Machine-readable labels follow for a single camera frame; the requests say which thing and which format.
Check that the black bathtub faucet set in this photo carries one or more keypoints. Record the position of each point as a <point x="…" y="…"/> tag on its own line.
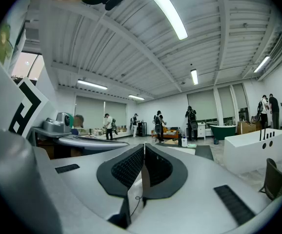
<point x="260" y="134"/>

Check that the white soap pump bottle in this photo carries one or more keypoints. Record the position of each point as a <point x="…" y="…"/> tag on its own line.
<point x="184" y="142"/>

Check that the long ceiling tube light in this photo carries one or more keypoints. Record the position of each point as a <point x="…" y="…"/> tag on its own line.
<point x="170" y="13"/>

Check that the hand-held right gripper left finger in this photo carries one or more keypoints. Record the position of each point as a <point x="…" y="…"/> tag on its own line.
<point x="121" y="174"/>

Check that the small black cabinet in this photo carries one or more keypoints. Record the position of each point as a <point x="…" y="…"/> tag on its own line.
<point x="142" y="129"/>

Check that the black sink faucet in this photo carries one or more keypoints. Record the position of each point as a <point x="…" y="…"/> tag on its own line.
<point x="180" y="140"/>

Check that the green soap dish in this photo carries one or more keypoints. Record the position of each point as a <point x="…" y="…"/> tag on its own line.
<point x="191" y="145"/>

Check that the grey window roller blind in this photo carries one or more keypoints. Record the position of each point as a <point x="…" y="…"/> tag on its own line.
<point x="202" y="103"/>
<point x="226" y="101"/>
<point x="99" y="111"/>
<point x="239" y="95"/>

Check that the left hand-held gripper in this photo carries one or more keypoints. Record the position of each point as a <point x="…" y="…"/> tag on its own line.
<point x="25" y="106"/>

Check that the orange sofa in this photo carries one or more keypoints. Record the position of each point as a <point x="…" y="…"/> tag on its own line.
<point x="170" y="131"/>

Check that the white drawer cabinet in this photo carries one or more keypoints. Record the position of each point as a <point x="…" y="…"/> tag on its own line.
<point x="201" y="130"/>

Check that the black stool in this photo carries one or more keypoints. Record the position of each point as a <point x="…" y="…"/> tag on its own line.
<point x="275" y="179"/>

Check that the cardboard box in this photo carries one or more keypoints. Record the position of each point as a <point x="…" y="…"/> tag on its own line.
<point x="246" y="128"/>

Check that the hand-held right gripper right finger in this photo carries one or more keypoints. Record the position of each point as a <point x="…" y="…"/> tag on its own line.
<point x="165" y="174"/>

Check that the white bathtub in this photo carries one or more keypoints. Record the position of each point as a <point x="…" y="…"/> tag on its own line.
<point x="248" y="152"/>

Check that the black vanity counter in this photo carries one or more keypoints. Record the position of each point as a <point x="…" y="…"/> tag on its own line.
<point x="204" y="152"/>

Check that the green bathtub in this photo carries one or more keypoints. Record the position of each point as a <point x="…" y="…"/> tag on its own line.
<point x="222" y="131"/>

